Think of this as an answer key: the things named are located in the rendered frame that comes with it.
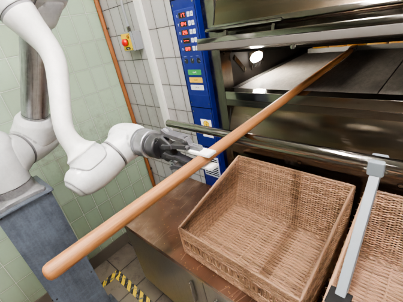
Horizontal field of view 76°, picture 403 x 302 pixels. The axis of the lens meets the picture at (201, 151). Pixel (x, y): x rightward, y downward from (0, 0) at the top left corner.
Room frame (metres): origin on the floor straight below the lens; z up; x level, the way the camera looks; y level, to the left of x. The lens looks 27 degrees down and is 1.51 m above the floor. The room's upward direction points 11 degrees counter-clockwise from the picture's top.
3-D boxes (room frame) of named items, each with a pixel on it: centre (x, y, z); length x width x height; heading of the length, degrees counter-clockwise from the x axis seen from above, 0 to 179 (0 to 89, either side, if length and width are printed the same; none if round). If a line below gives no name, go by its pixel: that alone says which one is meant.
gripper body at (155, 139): (0.69, 0.11, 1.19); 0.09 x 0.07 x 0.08; 44
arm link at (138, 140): (0.75, 0.16, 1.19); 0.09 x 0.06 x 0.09; 134
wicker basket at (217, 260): (0.81, -0.19, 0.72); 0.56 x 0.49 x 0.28; 42
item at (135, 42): (1.64, 0.27, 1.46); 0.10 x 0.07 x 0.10; 43
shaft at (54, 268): (0.90, -0.33, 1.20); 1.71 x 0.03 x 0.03; 134
